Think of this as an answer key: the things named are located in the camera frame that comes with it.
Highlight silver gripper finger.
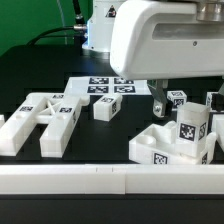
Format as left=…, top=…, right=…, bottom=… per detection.
left=211, top=83, right=224, bottom=112

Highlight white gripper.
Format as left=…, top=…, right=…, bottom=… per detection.
left=110, top=0, right=224, bottom=118

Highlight white chair seat part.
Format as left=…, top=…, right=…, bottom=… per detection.
left=129, top=121, right=217, bottom=165

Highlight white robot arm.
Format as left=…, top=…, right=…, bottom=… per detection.
left=83, top=0, right=224, bottom=117

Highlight white right tagged cube block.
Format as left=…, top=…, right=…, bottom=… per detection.
left=206, top=92, right=213, bottom=111

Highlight white tagged cube block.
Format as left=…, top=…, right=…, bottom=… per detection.
left=167, top=90, right=187, bottom=111
left=206, top=92, right=213, bottom=111

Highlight white part at right edge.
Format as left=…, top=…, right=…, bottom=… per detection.
left=211, top=114, right=224, bottom=152

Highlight white part at edge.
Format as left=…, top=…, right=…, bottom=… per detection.
left=211, top=114, right=224, bottom=152
left=0, top=115, right=5, bottom=128

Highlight white sheet with four tags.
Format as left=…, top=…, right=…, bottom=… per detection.
left=64, top=76, right=151, bottom=95

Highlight white part at left edge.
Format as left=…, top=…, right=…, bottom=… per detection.
left=0, top=115, right=5, bottom=128

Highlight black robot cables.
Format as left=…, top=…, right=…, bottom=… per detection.
left=26, top=0, right=88, bottom=47

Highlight white chair back frame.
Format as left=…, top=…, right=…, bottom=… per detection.
left=0, top=93, right=90, bottom=158

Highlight white front rail fixture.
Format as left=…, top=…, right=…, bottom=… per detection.
left=0, top=164, right=224, bottom=194

